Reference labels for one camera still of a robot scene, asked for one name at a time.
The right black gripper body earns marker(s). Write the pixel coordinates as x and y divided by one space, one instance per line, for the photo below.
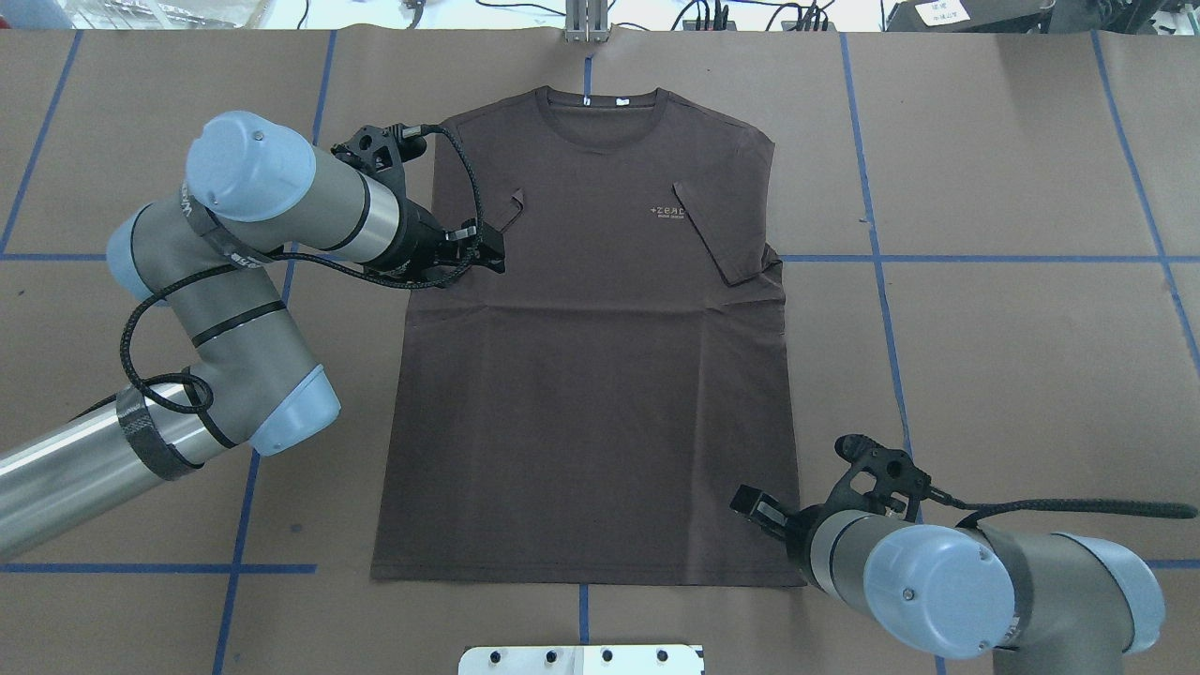
800 532

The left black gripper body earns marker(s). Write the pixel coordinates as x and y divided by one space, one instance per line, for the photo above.
419 240

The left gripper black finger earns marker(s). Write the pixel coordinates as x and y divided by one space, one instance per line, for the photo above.
476 243

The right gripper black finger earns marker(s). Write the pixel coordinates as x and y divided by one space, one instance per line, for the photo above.
764 511

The brown t-shirt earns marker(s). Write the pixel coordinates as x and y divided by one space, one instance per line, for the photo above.
587 416

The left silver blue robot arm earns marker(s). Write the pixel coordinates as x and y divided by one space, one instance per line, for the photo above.
212 356

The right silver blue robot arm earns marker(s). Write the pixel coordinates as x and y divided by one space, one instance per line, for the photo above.
1056 603

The black box with label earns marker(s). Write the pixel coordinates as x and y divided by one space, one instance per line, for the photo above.
982 17

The aluminium frame post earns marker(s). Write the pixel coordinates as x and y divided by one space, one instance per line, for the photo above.
586 21

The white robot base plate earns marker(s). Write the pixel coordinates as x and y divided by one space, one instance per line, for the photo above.
584 659

